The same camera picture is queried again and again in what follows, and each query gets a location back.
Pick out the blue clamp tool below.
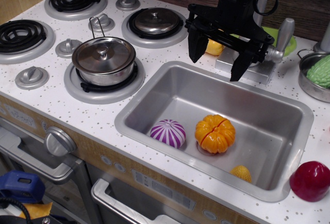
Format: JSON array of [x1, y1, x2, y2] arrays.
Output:
[[1, 170, 45, 203]]

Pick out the red toy apple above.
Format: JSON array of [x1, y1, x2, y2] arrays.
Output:
[[289, 161, 329, 202]]

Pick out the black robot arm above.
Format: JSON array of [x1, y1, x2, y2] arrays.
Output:
[[185, 0, 274, 81]]

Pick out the stove burner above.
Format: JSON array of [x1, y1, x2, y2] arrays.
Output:
[[44, 0, 107, 21], [1, 20, 55, 64], [121, 8, 188, 49], [64, 59, 145, 105]]

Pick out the silver stove knob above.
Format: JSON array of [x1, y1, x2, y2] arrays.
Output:
[[15, 66, 50, 90], [88, 13, 115, 33], [115, 0, 140, 11], [55, 39, 82, 59]]

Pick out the silver stove knob front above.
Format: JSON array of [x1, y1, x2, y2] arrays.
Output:
[[15, 66, 50, 90]]

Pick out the front right stove burner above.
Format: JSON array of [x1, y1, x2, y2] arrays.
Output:
[[64, 59, 145, 105]]

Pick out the silver faucet handle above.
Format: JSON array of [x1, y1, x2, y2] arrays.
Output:
[[265, 18, 295, 63]]

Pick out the silver sink basin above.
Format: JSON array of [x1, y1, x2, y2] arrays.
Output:
[[115, 61, 314, 202]]

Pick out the silver stove knob middle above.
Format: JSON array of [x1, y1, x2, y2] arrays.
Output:
[[88, 13, 115, 33]]

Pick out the silver stove knob back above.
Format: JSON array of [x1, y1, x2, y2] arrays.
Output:
[[115, 0, 140, 11]]

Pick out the small steel pot lid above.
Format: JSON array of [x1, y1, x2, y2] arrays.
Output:
[[133, 8, 179, 35]]

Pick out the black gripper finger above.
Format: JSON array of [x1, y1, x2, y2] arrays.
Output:
[[230, 51, 254, 81], [188, 27, 208, 63]]

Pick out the grey post right edge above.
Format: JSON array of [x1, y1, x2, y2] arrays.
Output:
[[313, 23, 330, 53]]

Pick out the green plastic plate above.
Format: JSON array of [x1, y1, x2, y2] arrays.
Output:
[[262, 26, 297, 57]]

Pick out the purple striped toy onion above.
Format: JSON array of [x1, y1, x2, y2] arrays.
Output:
[[150, 119, 186, 148]]

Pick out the yellow toy corn piece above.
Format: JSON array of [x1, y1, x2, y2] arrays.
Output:
[[229, 165, 252, 183]]

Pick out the silver faucet spout pipe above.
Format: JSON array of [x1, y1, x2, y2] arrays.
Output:
[[253, 0, 267, 27]]

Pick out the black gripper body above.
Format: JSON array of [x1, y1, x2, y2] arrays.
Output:
[[185, 0, 275, 63]]

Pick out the back right stove burner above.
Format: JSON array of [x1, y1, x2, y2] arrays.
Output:
[[121, 8, 188, 49]]

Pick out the black cable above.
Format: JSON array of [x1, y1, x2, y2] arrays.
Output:
[[0, 197, 32, 224]]

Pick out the silver oven dial knob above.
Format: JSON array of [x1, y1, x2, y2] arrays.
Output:
[[44, 126, 77, 157]]

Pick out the green toy bitter gourd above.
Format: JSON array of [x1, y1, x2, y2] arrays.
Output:
[[306, 55, 329, 89]]

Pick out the yellow cloth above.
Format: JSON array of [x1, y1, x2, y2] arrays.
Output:
[[23, 202, 53, 219]]

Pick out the silver faucet base plate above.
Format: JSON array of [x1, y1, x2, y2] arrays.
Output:
[[214, 47, 275, 84]]

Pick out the back left stove burner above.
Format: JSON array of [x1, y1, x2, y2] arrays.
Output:
[[44, 0, 107, 21]]

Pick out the silver oven door handle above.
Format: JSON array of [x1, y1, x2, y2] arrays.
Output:
[[1, 127, 85, 185]]

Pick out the steel pot right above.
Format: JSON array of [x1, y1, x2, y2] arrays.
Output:
[[297, 49, 329, 103]]

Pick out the yellow toy lemon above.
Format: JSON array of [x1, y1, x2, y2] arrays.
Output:
[[205, 39, 224, 56]]

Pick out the orange toy pumpkin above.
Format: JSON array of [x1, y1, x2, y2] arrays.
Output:
[[195, 114, 236, 154]]

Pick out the front left stove burner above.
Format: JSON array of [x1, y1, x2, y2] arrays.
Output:
[[1, 20, 55, 64]]

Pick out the steel pot with lid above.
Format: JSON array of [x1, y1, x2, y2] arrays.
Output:
[[71, 16, 137, 87]]

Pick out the silver stove knob left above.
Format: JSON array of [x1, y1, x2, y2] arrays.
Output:
[[55, 39, 82, 59]]

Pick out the silver dishwasher door handle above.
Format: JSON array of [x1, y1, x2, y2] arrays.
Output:
[[90, 178, 181, 224]]

